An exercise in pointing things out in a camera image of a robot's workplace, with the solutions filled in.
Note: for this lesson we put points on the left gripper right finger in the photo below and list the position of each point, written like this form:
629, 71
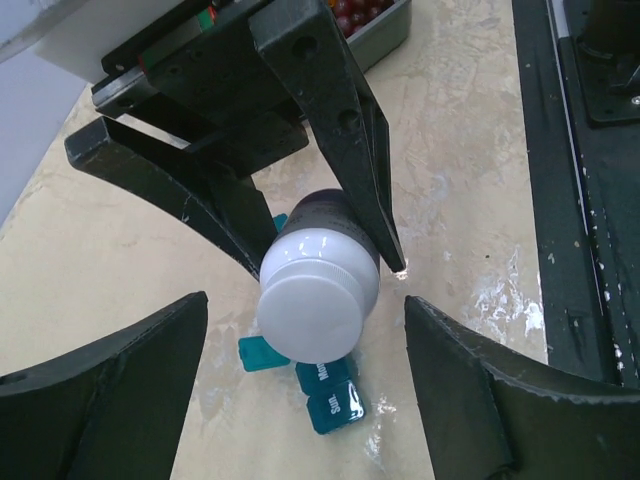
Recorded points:
489, 412

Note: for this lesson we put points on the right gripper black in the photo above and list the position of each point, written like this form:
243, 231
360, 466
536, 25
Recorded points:
195, 74

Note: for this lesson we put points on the grey fruit tray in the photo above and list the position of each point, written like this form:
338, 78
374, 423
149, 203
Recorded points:
382, 35

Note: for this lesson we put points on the teal weekly pill organizer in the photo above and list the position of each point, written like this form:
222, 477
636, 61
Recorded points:
333, 399

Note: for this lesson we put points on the dark grape bunch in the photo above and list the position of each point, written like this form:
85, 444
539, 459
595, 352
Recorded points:
353, 15

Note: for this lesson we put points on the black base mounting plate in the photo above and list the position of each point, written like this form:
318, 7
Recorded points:
579, 74

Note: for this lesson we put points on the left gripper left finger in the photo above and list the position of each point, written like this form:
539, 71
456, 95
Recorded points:
112, 409

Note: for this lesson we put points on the white vitamin pill bottle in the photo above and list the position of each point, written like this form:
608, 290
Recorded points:
319, 281

